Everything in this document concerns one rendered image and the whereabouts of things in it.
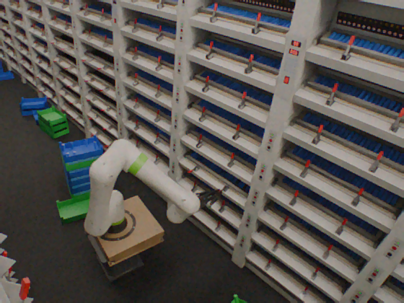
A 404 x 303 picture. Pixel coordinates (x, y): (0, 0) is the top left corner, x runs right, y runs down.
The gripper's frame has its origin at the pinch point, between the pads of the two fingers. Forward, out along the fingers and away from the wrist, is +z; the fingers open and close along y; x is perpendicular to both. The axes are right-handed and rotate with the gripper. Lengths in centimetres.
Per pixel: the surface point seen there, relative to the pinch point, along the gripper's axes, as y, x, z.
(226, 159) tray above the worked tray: -4.9, 19.6, 7.6
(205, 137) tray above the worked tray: -27.2, 23.7, 11.9
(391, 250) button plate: 92, 27, 2
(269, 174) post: 27.1, 28.9, 2.0
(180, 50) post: -47, 76, -5
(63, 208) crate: -105, -65, -51
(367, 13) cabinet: 41, 114, 9
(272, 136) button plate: 23, 51, -2
